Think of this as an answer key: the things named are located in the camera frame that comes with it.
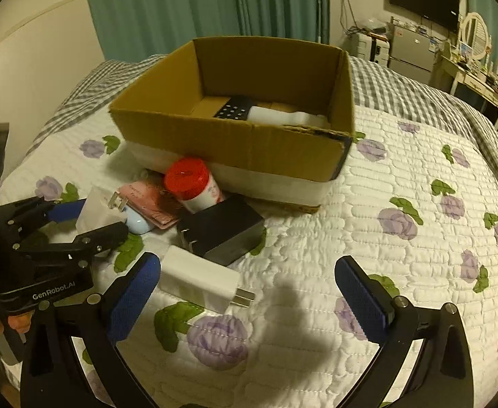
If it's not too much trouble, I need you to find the white square charger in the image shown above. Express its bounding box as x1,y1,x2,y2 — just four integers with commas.
75,186,127,234

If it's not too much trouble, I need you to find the light blue earbuds case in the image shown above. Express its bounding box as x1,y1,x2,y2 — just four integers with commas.
124,205,156,235

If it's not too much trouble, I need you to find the pink wallet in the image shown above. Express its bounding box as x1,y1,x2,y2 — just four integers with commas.
118,176,183,230

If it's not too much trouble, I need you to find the red cap bottle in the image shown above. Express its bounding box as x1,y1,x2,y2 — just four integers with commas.
164,157,224,214

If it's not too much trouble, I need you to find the white plug charger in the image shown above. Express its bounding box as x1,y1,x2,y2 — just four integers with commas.
158,246,255,314

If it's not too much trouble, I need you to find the black power adapter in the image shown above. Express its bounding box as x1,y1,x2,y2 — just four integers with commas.
177,195,265,266

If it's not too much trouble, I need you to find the black remote control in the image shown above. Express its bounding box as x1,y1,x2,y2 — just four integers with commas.
214,96,254,121

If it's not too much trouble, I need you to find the white cylindrical bottle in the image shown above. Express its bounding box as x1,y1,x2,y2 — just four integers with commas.
247,106,330,129

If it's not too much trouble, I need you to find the left hand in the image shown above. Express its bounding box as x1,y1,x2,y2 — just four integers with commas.
0,307,35,336

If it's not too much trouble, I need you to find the white floral quilt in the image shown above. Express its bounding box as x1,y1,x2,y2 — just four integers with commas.
0,103,498,408

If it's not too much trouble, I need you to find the brown cardboard box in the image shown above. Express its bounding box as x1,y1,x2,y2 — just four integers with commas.
110,36,355,207

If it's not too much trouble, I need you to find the green curtain left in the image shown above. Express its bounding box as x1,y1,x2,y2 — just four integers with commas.
87,0,330,62

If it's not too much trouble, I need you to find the white dressing table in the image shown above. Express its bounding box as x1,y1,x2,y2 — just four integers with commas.
433,54,498,130

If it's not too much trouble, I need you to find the grey checkered bedsheet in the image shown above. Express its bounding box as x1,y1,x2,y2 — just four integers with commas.
27,54,498,181

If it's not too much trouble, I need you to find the white mop stick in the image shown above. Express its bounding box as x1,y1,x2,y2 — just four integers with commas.
315,0,322,43

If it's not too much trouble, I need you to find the grey mini fridge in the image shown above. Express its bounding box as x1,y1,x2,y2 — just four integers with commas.
388,25,435,84

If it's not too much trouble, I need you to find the white suitcase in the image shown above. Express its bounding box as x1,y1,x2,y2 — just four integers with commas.
350,32,390,67

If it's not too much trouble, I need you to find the oval white vanity mirror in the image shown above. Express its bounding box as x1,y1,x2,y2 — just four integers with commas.
459,12,491,60

